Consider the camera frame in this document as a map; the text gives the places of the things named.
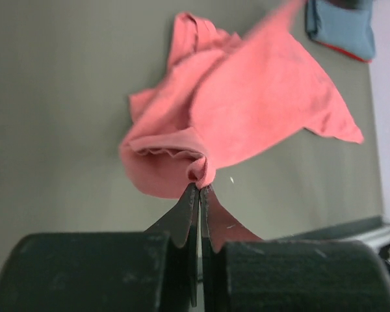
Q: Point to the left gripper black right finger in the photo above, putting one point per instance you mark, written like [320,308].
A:
[242,272]

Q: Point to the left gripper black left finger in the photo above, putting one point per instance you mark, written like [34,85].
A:
[151,270]

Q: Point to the pink t shirt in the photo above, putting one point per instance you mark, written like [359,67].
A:
[225,99]

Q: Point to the folded red t shirt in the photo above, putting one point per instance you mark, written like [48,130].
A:
[346,53]

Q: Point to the folded grey-blue t shirt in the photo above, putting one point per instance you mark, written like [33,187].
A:
[344,24]

